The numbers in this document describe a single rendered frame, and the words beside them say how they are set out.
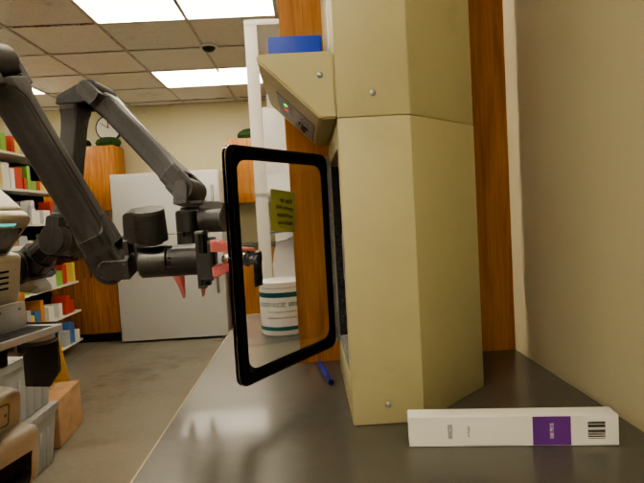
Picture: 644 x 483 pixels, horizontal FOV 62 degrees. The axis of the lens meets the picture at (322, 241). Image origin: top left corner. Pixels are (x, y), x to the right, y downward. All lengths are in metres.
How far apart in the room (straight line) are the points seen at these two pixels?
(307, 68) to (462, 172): 0.32
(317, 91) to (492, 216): 0.57
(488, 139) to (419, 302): 0.53
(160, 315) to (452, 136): 5.26
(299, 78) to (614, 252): 0.57
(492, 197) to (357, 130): 0.51
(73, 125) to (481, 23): 1.02
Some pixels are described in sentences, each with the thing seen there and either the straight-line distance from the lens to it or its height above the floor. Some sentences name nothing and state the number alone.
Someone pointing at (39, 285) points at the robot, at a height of 1.13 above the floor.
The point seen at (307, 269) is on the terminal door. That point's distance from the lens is 1.04.
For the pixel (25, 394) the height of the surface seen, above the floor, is 0.46.
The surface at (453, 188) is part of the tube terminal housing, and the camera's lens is 0.92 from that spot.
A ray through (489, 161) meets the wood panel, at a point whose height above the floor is 1.36.
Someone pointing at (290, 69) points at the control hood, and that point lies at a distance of 0.83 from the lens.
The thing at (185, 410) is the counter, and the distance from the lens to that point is 1.00.
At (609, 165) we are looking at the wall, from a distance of 0.97.
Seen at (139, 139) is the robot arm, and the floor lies 1.47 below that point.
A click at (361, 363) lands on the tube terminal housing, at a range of 0.84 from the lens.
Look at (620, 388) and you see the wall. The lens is 1.00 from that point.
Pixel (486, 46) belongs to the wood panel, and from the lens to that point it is 1.29.
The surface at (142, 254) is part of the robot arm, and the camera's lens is 0.99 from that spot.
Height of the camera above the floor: 1.27
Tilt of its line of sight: 3 degrees down
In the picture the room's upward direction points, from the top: 3 degrees counter-clockwise
